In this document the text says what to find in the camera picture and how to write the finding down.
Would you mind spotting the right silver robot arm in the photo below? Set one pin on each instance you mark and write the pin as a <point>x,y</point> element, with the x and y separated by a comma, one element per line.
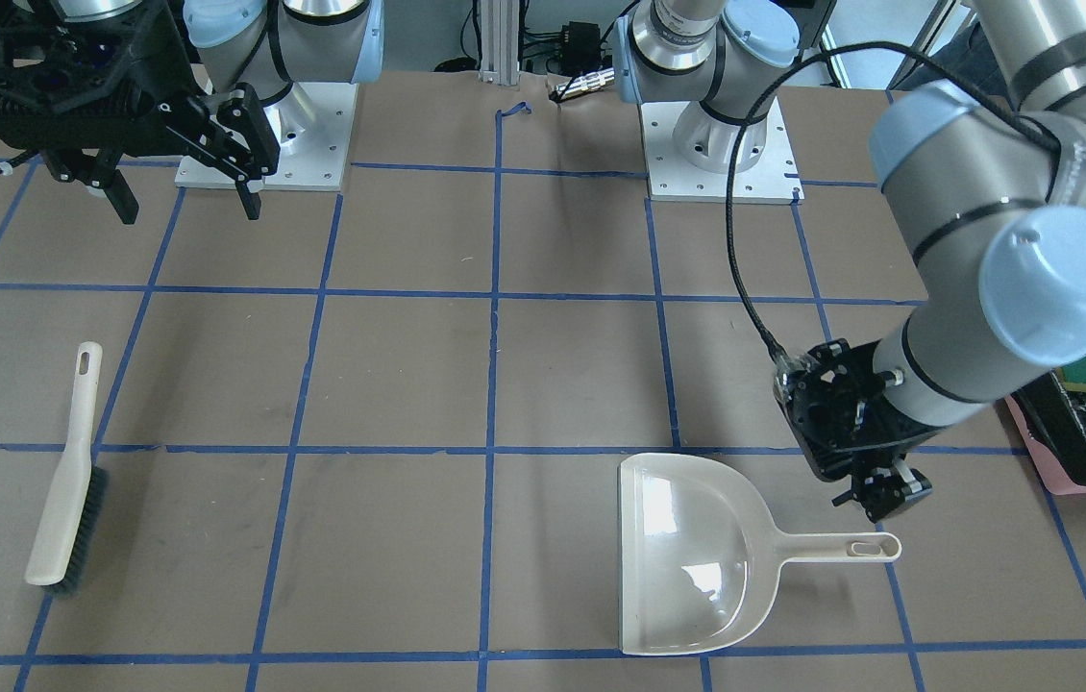
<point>305,60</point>

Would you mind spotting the aluminium frame post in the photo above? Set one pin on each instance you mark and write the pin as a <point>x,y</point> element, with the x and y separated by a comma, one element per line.
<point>499,36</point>

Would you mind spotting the beige hand brush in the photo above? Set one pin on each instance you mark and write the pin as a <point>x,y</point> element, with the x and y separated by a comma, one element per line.
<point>77,491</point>

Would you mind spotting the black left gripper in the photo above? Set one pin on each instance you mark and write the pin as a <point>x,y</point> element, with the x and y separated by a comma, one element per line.
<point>892,423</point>

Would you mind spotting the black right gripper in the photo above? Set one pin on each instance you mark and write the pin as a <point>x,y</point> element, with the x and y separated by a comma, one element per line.
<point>167,85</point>

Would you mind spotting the beige plastic dustpan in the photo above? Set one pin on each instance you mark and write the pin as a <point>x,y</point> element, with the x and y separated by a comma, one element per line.
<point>700,554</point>

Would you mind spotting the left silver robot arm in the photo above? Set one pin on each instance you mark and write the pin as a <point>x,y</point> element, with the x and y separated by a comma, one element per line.
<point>989,195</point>

